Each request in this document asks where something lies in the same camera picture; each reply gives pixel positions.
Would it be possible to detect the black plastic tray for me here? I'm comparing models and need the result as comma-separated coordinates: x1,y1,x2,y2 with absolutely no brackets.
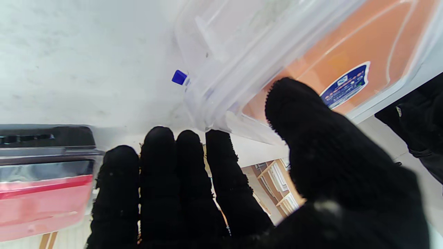
0,125,105,167

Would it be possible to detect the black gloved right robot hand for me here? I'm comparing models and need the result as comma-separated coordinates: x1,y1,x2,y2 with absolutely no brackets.
87,77,430,249

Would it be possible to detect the printed room scene backdrop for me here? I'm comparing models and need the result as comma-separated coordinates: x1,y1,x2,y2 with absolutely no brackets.
38,131,307,249

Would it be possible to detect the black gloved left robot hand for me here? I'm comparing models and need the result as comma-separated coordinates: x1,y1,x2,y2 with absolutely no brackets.
376,73,443,184

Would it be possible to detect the red container lid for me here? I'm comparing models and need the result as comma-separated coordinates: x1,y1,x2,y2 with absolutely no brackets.
0,161,101,242

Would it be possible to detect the clear container with blue clips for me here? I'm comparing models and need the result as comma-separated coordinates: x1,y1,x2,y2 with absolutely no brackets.
171,0,367,146

